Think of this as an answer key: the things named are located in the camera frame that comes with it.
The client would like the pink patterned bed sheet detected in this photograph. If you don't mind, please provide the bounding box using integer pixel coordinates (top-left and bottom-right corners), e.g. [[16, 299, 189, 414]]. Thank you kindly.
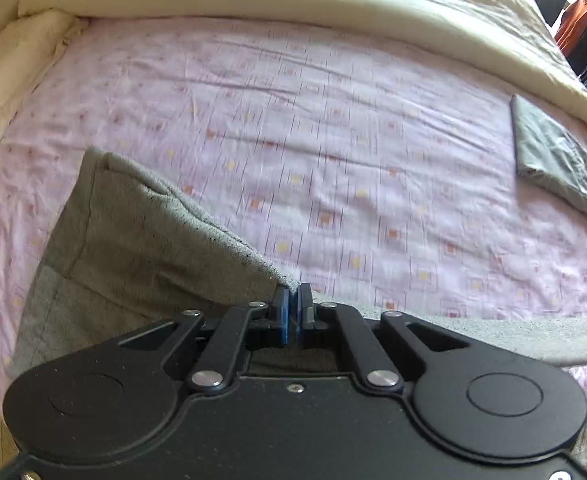
[[0, 18, 587, 401]]

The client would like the folded dark grey garment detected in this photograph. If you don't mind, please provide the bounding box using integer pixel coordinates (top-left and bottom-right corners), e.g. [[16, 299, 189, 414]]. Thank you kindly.
[[510, 96, 587, 216]]

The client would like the hanging orange garment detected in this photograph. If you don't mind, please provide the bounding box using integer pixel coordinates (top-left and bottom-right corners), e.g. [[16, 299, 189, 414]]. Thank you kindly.
[[555, 0, 587, 56]]

